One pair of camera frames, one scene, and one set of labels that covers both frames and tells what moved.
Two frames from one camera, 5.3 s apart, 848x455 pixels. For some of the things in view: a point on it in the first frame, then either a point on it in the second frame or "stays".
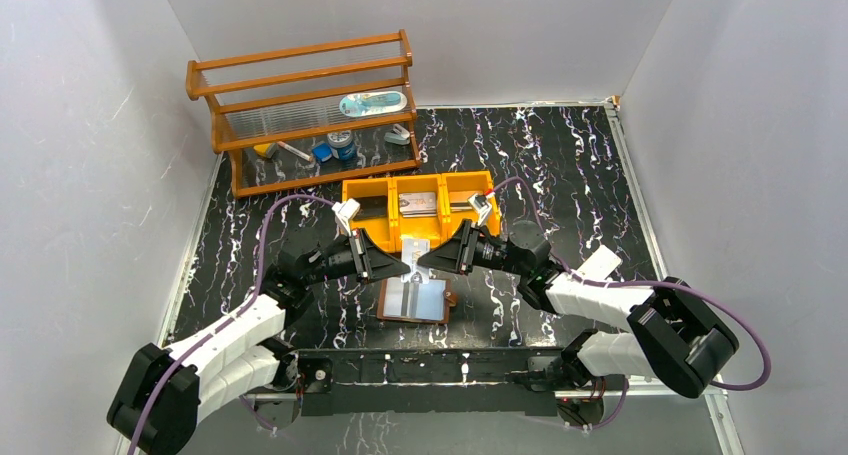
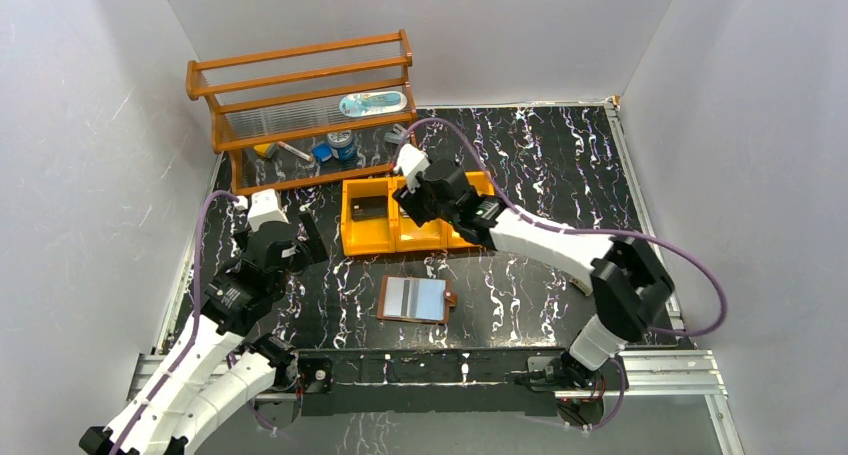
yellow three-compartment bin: [420, 206] stays
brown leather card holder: [416, 302] stays
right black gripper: [469, 248] -> [411, 201]
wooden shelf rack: [312, 114] stays
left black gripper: [361, 254] -> [299, 241]
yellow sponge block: [266, 150] stays
